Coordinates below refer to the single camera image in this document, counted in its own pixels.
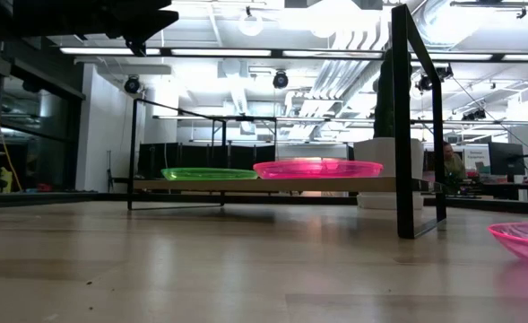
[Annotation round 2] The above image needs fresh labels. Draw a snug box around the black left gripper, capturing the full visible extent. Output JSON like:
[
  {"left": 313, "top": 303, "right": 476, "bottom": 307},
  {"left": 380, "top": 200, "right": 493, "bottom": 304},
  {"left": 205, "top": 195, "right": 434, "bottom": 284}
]
[{"left": 12, "top": 0, "right": 179, "bottom": 57}]

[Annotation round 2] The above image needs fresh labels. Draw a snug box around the round white ceiling lamp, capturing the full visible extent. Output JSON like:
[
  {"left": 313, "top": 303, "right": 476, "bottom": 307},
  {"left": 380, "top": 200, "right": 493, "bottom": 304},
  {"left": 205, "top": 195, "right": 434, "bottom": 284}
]
[{"left": 238, "top": 5, "right": 264, "bottom": 38}]

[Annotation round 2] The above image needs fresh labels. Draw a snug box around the overhead LED light bar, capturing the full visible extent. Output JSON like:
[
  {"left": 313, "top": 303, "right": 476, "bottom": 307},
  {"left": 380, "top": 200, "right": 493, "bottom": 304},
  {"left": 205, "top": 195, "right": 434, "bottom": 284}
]
[{"left": 59, "top": 46, "right": 528, "bottom": 64}]

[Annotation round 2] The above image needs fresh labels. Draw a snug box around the small yellow object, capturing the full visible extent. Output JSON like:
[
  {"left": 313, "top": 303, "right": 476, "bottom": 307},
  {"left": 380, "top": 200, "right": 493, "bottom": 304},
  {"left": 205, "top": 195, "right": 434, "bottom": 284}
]
[{"left": 0, "top": 166, "right": 14, "bottom": 194}]

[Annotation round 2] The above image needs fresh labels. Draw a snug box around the green cactus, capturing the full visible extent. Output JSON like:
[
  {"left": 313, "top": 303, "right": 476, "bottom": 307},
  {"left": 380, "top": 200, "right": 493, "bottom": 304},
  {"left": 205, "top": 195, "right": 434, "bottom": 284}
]
[{"left": 373, "top": 48, "right": 413, "bottom": 139}]

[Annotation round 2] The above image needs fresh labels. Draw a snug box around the white plant pot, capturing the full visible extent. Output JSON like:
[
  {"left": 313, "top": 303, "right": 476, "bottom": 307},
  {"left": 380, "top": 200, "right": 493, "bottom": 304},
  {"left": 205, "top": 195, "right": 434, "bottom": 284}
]
[{"left": 352, "top": 137, "right": 425, "bottom": 211}]

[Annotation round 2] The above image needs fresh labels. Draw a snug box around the person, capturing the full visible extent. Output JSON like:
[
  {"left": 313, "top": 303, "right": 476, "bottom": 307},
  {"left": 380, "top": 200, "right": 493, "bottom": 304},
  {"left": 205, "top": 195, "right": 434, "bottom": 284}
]
[{"left": 442, "top": 141, "right": 468, "bottom": 189}]

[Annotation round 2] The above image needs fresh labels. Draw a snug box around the white poster board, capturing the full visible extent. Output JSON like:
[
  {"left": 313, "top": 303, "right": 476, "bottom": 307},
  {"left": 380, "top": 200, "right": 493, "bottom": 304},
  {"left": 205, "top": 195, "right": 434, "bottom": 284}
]
[{"left": 463, "top": 144, "right": 491, "bottom": 174}]

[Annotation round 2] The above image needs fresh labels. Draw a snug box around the black computer monitor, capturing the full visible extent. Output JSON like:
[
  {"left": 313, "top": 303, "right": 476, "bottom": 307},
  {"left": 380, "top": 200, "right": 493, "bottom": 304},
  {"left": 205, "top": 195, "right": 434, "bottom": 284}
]
[{"left": 489, "top": 142, "right": 526, "bottom": 177}]

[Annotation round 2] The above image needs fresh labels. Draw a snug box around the black office desk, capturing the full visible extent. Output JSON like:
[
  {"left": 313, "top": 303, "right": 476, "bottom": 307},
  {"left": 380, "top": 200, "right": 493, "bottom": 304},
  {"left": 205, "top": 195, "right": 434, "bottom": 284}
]
[{"left": 446, "top": 180, "right": 528, "bottom": 201}]

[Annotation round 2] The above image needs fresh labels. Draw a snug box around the yellow cable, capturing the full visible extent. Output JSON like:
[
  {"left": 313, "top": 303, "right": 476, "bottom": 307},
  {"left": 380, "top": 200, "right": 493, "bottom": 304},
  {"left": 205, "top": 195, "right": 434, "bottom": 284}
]
[{"left": 0, "top": 30, "right": 24, "bottom": 193}]

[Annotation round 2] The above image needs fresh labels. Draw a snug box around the wooden shelf with black frame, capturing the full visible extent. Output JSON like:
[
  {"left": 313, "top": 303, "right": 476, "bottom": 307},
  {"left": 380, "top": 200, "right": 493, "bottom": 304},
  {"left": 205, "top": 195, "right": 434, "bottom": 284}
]
[{"left": 127, "top": 4, "right": 447, "bottom": 240}]

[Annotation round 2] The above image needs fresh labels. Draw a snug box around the black aluminium table frame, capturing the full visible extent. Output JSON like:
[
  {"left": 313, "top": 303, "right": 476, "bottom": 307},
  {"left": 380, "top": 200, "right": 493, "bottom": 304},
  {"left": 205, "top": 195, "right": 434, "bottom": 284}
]
[{"left": 0, "top": 191, "right": 528, "bottom": 216}]

